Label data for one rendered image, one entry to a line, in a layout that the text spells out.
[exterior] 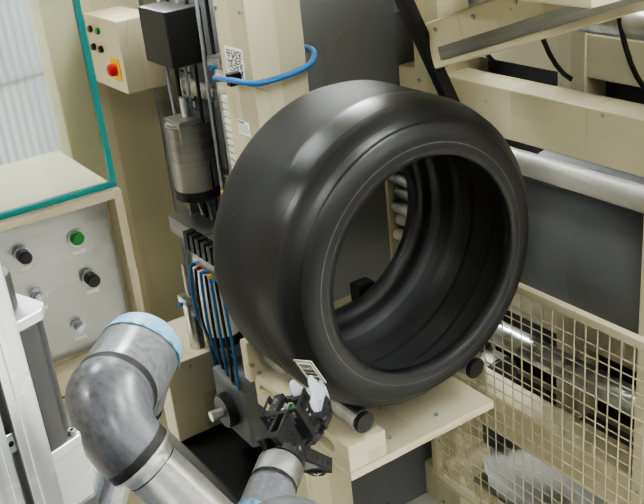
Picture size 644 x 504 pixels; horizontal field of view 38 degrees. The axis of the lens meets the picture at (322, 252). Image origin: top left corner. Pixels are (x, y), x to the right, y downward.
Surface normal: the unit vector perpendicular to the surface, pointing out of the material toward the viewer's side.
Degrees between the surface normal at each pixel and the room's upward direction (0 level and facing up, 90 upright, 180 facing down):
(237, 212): 64
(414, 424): 0
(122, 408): 47
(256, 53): 90
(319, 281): 87
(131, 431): 55
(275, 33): 90
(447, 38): 90
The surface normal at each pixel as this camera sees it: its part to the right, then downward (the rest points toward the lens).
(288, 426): 0.86, -0.27
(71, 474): 0.80, 0.18
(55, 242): 0.55, 0.29
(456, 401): -0.10, -0.91
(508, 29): -0.83, 0.30
